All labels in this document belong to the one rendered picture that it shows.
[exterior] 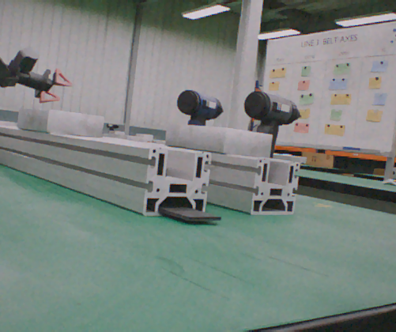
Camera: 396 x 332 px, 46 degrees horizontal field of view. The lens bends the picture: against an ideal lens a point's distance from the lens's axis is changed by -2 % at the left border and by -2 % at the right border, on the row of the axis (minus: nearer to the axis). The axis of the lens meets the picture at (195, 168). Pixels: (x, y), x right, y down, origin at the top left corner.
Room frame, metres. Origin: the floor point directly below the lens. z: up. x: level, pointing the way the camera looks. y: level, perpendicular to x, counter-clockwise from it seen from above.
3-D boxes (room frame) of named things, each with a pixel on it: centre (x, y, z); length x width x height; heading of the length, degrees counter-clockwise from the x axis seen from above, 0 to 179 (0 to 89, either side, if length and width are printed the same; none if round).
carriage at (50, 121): (0.92, 0.27, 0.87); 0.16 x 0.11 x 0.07; 39
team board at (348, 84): (4.04, -1.02, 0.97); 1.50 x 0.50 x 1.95; 35
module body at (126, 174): (0.92, 0.27, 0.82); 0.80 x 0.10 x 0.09; 39
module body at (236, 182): (1.04, 0.13, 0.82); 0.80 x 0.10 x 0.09; 39
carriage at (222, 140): (0.85, -0.03, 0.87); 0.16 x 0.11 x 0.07; 39
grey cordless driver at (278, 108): (1.06, -0.17, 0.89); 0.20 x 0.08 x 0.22; 139
